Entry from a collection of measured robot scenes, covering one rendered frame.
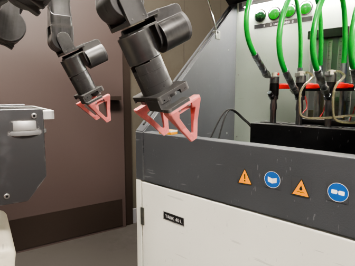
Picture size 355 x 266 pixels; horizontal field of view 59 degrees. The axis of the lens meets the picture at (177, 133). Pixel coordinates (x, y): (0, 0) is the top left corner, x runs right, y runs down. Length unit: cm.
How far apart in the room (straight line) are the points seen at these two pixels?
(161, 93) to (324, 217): 42
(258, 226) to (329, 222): 16
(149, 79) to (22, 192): 29
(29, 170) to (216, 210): 48
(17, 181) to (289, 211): 55
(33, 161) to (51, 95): 171
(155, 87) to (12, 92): 178
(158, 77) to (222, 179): 38
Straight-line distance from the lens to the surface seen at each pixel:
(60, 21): 93
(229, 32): 138
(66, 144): 233
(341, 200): 70
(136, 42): 52
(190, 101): 52
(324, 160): 70
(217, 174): 82
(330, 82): 94
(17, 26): 89
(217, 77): 129
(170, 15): 57
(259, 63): 92
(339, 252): 74
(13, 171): 60
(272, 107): 100
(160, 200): 98
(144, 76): 53
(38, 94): 227
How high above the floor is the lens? 107
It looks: 7 degrees down
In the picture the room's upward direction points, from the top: straight up
